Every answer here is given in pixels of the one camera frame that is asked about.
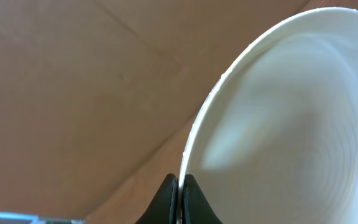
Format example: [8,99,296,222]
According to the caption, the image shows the white plate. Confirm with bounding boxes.
[178,7,358,223]

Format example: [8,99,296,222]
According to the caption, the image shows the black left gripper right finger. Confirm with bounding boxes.
[181,174,222,224]

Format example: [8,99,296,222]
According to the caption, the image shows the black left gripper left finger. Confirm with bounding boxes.
[135,174,178,224]

